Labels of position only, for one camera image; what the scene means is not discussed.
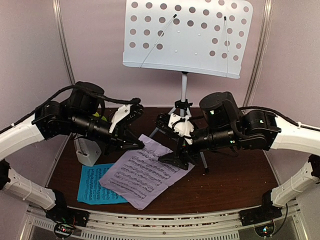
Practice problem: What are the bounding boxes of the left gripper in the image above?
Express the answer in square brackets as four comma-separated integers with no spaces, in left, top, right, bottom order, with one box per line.
[69,109,145,156]

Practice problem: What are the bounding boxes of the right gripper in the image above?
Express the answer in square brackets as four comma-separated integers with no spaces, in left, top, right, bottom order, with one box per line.
[157,124,240,171]

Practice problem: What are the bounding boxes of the purple sheet music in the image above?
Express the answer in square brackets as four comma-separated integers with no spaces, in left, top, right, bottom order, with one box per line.
[99,134,194,210]

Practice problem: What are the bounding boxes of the white metronome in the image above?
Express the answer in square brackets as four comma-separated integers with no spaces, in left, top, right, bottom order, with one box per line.
[73,138,102,167]

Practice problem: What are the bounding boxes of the blue sheet music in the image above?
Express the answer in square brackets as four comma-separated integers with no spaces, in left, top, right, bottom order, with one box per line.
[77,163,128,205]

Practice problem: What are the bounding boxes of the white music stand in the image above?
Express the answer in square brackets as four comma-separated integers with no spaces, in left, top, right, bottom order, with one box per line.
[122,0,255,175]

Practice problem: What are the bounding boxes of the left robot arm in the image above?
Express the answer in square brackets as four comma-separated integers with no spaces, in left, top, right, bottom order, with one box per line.
[0,81,145,222]

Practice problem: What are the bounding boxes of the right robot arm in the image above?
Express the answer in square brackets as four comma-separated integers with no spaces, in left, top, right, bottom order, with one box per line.
[156,91,320,221]

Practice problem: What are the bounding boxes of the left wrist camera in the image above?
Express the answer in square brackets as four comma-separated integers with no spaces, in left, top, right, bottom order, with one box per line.
[109,104,144,134]

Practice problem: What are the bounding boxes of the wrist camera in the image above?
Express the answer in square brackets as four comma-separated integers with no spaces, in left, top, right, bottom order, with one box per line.
[109,104,144,134]
[155,113,195,145]

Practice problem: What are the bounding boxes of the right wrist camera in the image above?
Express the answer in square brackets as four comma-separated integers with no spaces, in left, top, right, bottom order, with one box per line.
[155,113,195,145]

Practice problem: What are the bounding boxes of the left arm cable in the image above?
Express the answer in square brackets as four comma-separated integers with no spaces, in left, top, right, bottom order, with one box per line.
[0,84,142,133]

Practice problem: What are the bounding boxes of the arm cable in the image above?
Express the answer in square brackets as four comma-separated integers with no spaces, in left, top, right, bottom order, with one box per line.
[0,84,142,133]
[239,106,320,131]

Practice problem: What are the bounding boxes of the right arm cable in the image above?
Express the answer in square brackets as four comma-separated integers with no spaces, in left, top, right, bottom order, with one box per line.
[239,106,320,131]

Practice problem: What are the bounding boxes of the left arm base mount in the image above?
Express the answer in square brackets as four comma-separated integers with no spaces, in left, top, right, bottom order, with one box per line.
[44,190,90,240]

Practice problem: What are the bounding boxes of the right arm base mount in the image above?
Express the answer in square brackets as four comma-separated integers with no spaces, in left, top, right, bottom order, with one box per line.
[239,190,282,238]

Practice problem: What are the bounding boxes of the left aluminium corner post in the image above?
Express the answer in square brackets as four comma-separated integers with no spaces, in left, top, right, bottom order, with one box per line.
[52,0,76,85]

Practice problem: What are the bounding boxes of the aluminium corner post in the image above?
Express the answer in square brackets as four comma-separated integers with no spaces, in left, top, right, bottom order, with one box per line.
[243,0,273,107]
[52,0,76,85]

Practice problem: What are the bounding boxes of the right aluminium corner post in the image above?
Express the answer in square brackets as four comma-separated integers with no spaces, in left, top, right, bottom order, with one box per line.
[243,0,273,107]

